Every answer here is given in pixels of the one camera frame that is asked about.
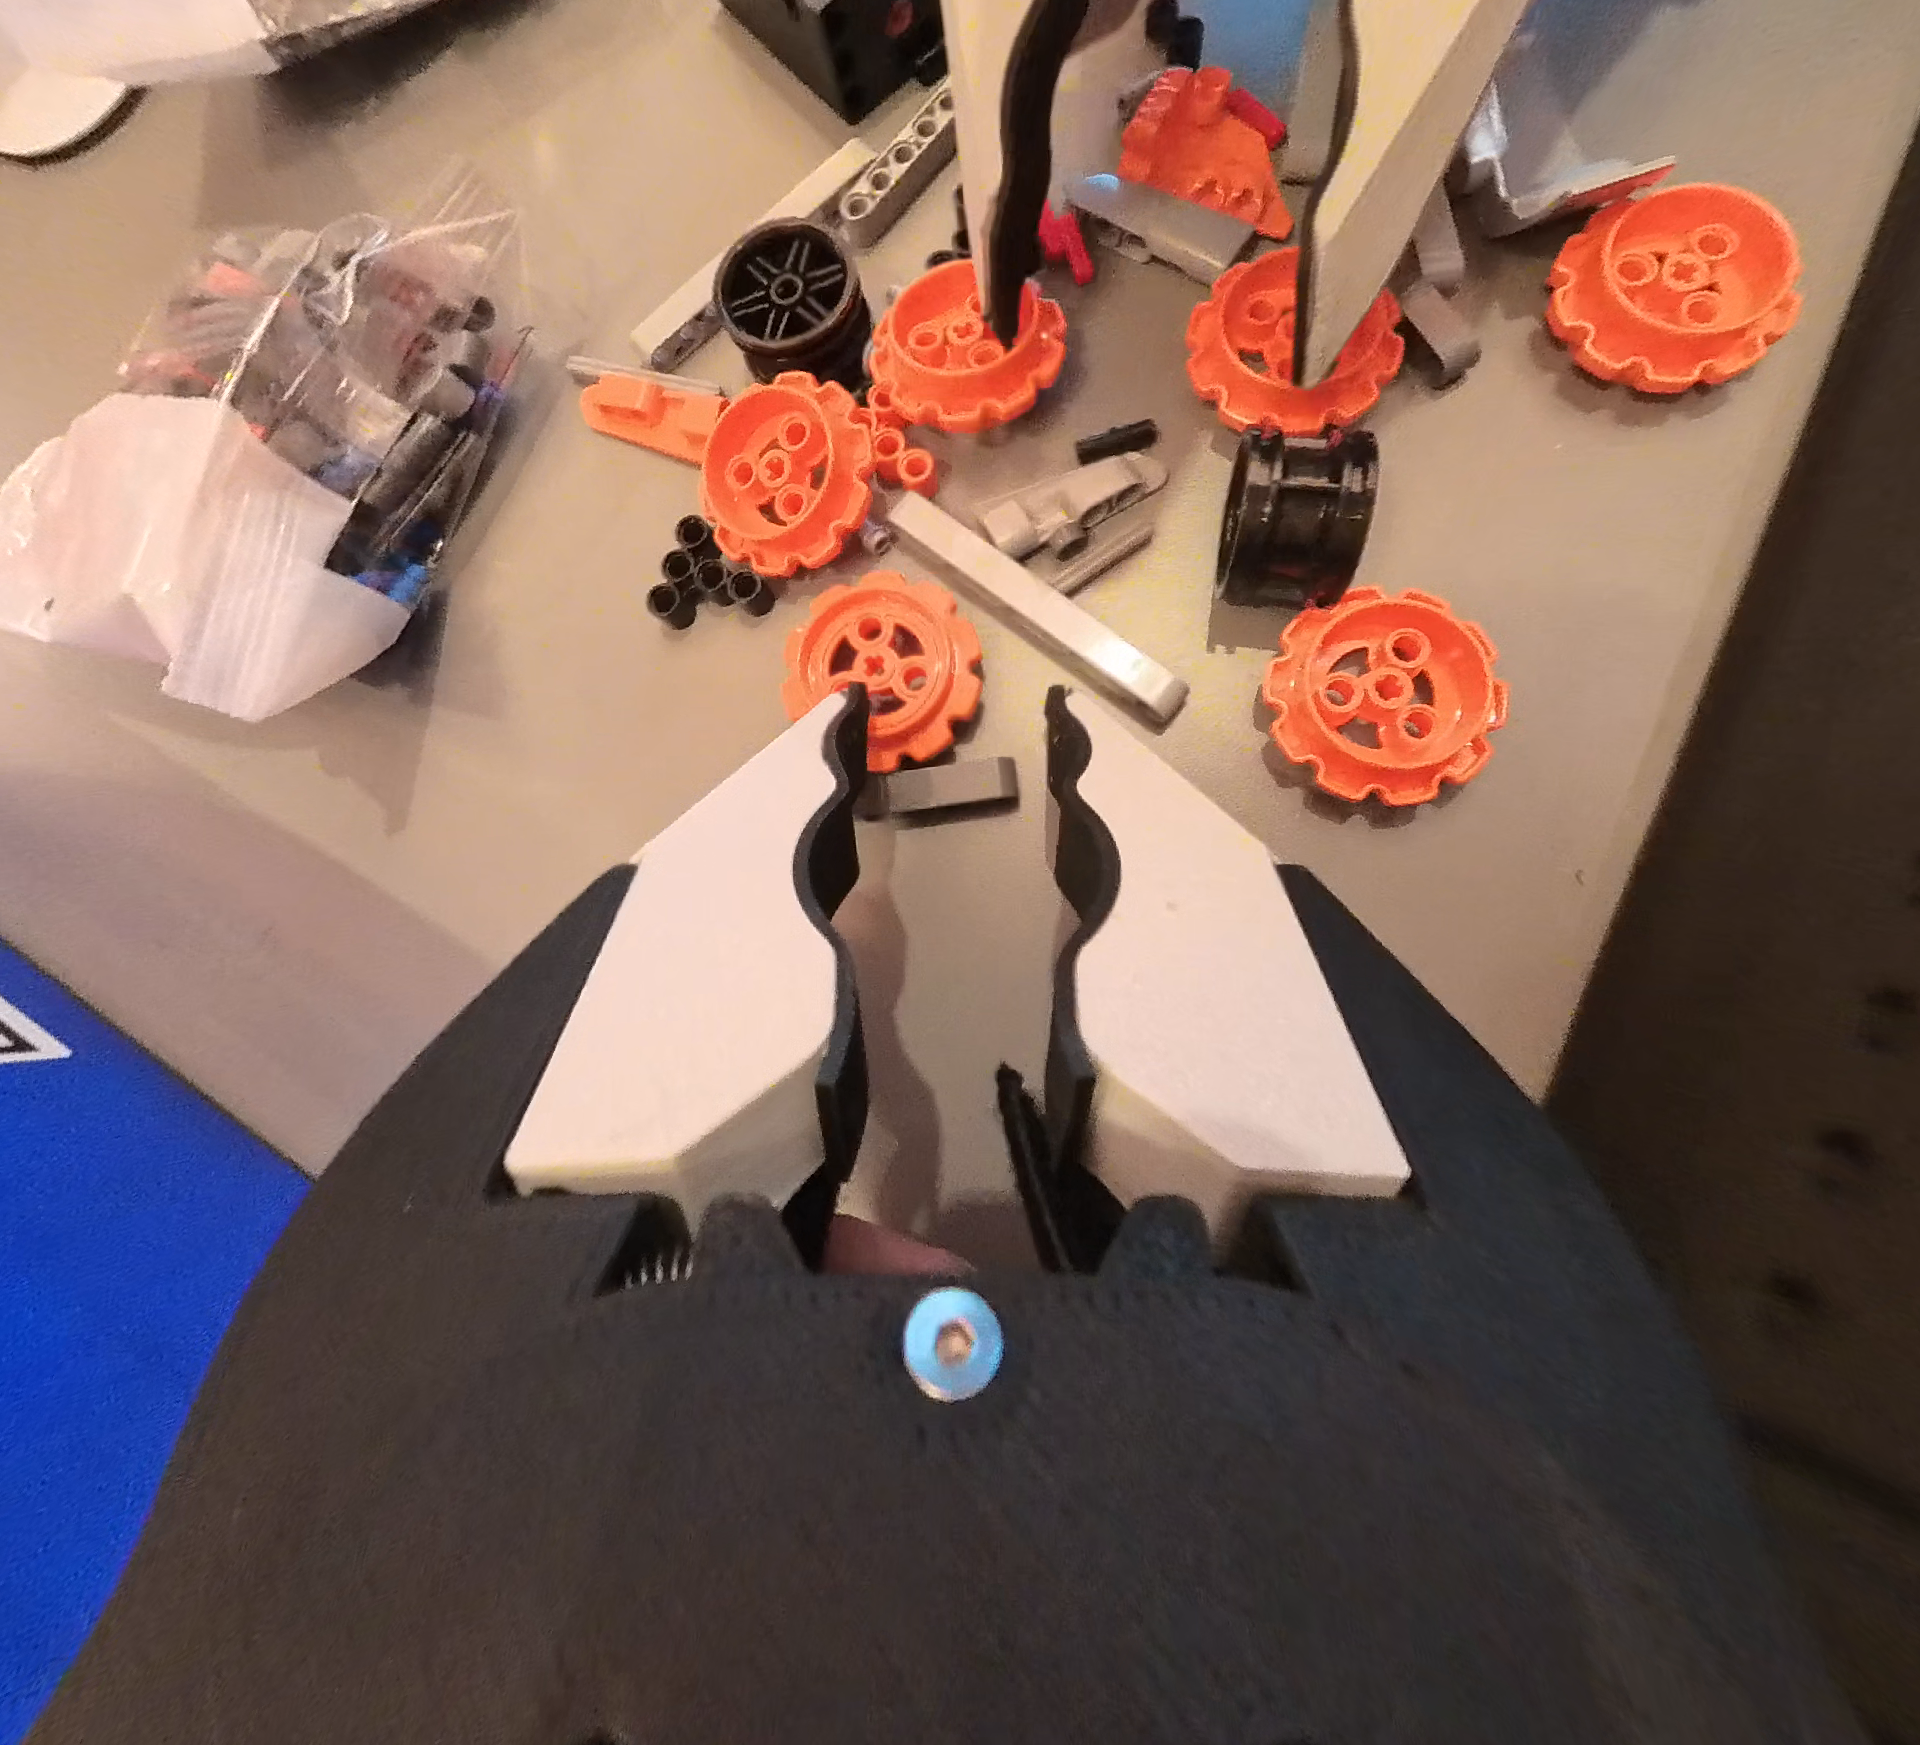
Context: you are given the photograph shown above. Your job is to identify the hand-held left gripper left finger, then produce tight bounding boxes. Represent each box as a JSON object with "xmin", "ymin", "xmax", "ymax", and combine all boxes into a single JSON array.
[{"xmin": 502, "ymin": 683, "xmax": 872, "ymax": 1204}]

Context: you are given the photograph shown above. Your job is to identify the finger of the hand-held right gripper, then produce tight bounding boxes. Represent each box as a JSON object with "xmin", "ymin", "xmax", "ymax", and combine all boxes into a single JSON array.
[
  {"xmin": 1293, "ymin": 0, "xmax": 1615, "ymax": 389},
  {"xmin": 922, "ymin": 0, "xmax": 1188, "ymax": 337}
]

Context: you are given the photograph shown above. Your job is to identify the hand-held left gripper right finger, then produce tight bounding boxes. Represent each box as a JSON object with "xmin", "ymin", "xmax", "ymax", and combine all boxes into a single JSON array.
[{"xmin": 1043, "ymin": 683, "xmax": 1417, "ymax": 1204}]

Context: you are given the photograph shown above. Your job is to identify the blue plastic bin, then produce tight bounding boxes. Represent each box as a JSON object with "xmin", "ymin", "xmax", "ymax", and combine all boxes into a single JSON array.
[{"xmin": 0, "ymin": 939, "xmax": 314, "ymax": 1694}]

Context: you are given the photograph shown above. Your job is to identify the clear bag of orange parts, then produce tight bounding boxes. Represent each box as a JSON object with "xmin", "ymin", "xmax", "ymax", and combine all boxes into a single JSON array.
[{"xmin": 0, "ymin": 161, "xmax": 531, "ymax": 724}]

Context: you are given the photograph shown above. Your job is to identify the grey curved panel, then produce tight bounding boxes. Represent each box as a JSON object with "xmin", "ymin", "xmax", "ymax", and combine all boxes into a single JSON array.
[{"xmin": 1477, "ymin": 79, "xmax": 1682, "ymax": 237}]

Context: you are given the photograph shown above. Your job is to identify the orange wedge panel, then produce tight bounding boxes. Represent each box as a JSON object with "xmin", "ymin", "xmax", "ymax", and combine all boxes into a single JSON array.
[{"xmin": 1117, "ymin": 64, "xmax": 1297, "ymax": 243}]

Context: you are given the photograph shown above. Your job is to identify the black wheel hub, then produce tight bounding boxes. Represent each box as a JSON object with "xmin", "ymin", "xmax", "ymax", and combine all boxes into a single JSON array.
[
  {"xmin": 713, "ymin": 218, "xmax": 877, "ymax": 389},
  {"xmin": 1214, "ymin": 425, "xmax": 1383, "ymax": 610}
]

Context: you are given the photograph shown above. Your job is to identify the scattered orange gear wheels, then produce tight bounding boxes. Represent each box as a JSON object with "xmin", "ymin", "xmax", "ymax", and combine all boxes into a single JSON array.
[{"xmin": 696, "ymin": 181, "xmax": 1806, "ymax": 809}]

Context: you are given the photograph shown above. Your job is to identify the grey flat bar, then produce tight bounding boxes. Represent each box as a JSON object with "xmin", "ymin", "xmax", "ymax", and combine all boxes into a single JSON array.
[{"xmin": 862, "ymin": 759, "xmax": 1020, "ymax": 820}]

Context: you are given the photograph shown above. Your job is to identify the dark grey bent beam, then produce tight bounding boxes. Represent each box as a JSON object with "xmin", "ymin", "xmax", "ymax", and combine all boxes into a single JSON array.
[{"xmin": 974, "ymin": 453, "xmax": 1171, "ymax": 562}]

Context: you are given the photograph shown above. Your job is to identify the orange long beam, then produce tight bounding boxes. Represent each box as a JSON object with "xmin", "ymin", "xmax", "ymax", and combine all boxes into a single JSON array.
[{"xmin": 576, "ymin": 368, "xmax": 730, "ymax": 466}]

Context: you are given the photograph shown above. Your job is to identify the white book stand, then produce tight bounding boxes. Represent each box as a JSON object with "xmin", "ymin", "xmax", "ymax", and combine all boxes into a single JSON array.
[{"xmin": 0, "ymin": 71, "xmax": 141, "ymax": 159}]

